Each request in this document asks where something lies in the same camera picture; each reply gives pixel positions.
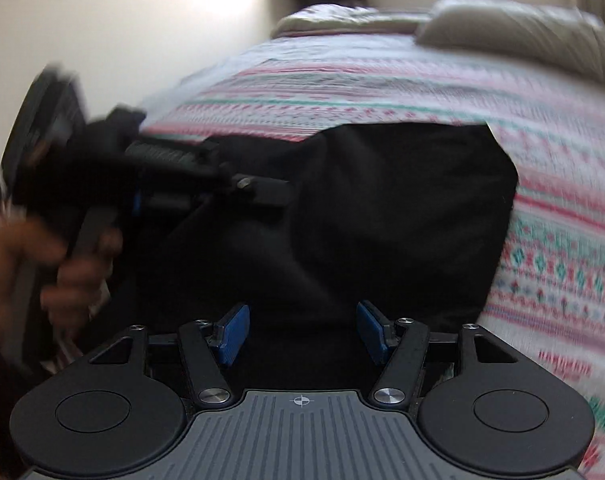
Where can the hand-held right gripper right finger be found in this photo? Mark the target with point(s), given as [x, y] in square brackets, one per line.
[372, 332]

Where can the striped patterned bed sheet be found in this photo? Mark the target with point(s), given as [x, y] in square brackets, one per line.
[557, 170]

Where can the black pants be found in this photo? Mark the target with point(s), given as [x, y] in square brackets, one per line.
[382, 210]

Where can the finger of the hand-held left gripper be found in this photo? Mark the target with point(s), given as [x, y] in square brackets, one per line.
[262, 190]

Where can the person's left hand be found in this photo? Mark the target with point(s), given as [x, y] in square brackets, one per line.
[77, 280]

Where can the beige comforter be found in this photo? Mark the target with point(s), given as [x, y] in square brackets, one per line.
[342, 17]

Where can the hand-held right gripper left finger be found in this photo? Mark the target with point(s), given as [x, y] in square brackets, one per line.
[232, 332]

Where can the grey pillow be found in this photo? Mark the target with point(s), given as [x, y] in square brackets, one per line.
[522, 35]

